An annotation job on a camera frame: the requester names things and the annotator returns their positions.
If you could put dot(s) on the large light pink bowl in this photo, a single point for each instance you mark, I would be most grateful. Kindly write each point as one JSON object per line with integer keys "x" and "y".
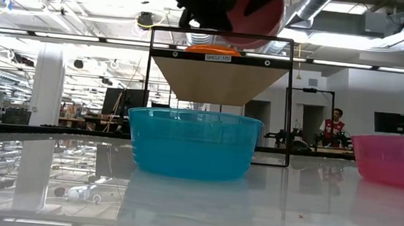
{"x": 261, "y": 28}

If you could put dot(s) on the small red-orange bowl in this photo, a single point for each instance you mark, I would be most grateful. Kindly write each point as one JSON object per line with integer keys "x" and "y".
{"x": 211, "y": 50}

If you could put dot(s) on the small teal bowl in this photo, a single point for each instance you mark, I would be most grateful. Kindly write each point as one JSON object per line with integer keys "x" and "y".
{"x": 192, "y": 148}

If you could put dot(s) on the small magenta bowl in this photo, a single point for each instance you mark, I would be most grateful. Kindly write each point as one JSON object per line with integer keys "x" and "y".
{"x": 391, "y": 160}

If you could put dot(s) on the black background robot arm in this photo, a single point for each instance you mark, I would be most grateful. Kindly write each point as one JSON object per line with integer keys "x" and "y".
{"x": 282, "y": 136}

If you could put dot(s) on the white shelf label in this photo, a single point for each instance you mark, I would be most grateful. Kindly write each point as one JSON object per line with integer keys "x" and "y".
{"x": 218, "y": 58}

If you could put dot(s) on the black desk monitor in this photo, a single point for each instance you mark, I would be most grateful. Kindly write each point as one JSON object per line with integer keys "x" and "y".
{"x": 131, "y": 101}

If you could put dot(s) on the person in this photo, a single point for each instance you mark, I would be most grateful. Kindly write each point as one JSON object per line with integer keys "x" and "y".
{"x": 333, "y": 127}

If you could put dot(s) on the white pillar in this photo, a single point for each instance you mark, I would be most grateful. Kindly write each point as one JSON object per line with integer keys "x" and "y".
{"x": 47, "y": 88}

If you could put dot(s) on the silver ceiling duct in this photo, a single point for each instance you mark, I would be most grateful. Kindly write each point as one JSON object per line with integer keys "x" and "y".
{"x": 309, "y": 10}

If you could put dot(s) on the black ceiling camera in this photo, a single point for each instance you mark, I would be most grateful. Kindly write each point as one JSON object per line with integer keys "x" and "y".
{"x": 145, "y": 19}

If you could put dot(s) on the wooden shelf with black frame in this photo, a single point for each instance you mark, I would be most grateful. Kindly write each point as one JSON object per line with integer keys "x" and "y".
{"x": 218, "y": 82}

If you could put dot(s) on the black metal door frame stand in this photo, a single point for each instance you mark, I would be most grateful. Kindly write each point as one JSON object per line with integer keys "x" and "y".
{"x": 332, "y": 111}

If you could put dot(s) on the black wall monitor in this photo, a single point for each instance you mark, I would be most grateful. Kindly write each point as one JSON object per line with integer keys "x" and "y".
{"x": 389, "y": 122}

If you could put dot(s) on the black table frame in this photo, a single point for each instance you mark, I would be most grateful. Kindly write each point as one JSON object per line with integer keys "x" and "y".
{"x": 44, "y": 130}

